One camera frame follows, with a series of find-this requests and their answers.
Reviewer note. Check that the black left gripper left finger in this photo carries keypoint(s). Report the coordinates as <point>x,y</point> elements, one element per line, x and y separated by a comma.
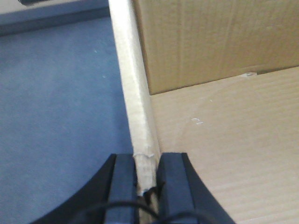
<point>115,181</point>

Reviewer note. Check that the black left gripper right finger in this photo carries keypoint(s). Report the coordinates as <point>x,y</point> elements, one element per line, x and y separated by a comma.
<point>183,198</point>

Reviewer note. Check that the brown cardboard carton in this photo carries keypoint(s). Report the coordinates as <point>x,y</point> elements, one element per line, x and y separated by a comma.
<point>219,80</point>

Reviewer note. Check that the dark grey conveyor belt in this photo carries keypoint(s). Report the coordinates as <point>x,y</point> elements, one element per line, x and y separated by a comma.
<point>62,113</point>

